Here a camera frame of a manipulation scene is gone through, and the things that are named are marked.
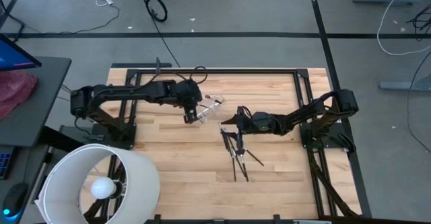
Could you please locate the long black floor cable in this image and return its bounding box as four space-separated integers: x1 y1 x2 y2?
405 50 431 155

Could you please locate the coiled black cable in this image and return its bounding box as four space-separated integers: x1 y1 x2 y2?
144 0 168 24

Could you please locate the clear acrylic organizer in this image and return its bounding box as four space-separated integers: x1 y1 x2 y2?
194 94 226 128

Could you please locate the computer monitor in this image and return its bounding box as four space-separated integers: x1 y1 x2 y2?
0 33 43 72

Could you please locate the white floor cable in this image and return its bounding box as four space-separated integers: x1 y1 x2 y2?
376 0 431 57

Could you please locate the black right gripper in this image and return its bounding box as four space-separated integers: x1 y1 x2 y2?
220 106 280 135

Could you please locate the black desk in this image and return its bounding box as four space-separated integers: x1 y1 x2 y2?
0 56 73 147

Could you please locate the fan-head black makeup brush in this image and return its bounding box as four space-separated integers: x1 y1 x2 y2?
221 131 249 182

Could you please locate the black cable tangle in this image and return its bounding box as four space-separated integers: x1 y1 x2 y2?
405 3 431 42

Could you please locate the white light bulb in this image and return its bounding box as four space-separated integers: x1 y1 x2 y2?
90 176 117 200

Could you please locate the short black makeup brush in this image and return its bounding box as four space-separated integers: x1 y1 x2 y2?
236 131 244 156

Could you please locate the pink cloth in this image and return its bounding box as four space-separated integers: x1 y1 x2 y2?
0 71 39 120

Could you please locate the black aluminium table frame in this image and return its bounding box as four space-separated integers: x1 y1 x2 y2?
110 62 371 224

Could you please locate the black keyboard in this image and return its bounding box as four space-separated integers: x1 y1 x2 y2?
0 145 15 180

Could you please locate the black computer mouse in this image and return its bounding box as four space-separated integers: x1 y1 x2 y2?
1 182 30 219

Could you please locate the white lamp shade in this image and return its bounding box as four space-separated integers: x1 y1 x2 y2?
34 143 161 224

